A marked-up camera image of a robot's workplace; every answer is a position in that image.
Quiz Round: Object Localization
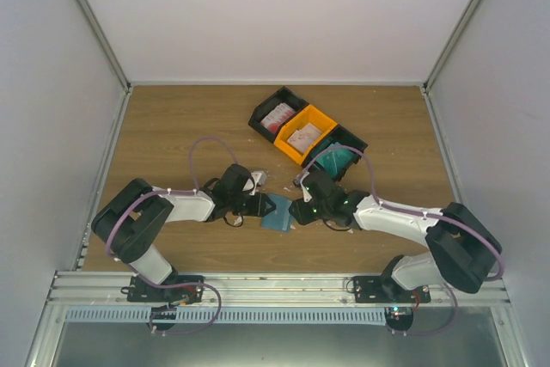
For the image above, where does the yellow bin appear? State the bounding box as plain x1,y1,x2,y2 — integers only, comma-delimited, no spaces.
274,105,337,165

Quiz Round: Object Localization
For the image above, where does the right black bin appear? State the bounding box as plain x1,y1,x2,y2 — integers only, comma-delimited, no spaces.
302,125,368,182

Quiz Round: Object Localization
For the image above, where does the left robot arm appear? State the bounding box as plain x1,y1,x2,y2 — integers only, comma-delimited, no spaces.
91,164,276,302

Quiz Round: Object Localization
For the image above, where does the red white cards stack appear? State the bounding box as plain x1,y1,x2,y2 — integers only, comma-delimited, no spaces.
260,103,296,134

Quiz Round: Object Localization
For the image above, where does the aluminium front rail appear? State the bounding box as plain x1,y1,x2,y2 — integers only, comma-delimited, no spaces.
46,272,511,309

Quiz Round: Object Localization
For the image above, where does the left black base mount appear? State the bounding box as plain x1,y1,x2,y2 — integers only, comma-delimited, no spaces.
120,275,205,305

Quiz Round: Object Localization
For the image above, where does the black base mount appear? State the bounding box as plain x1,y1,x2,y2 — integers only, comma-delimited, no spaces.
120,275,205,305
345,275,431,304

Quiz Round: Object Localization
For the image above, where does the black bin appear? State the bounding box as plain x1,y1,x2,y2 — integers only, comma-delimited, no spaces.
248,87,309,143
302,125,368,182

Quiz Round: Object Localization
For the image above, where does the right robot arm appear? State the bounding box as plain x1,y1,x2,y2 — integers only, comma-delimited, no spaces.
290,170,502,303

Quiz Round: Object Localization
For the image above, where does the grey slotted cable duct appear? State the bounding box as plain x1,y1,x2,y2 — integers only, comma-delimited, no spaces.
65,306,386,326

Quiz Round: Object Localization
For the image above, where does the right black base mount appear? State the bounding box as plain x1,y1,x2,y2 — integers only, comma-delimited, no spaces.
345,275,431,304

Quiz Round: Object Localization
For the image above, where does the blue card holder wallet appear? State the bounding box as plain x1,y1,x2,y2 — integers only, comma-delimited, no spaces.
260,193,294,233

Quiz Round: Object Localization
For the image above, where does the white red cards pile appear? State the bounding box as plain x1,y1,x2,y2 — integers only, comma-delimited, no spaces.
287,123,322,154

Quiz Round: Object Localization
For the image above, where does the teal cards stack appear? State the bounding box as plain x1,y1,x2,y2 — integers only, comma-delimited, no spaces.
315,142,358,181

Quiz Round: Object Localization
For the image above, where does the left black bin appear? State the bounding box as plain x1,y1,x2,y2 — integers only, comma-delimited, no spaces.
248,87,309,143

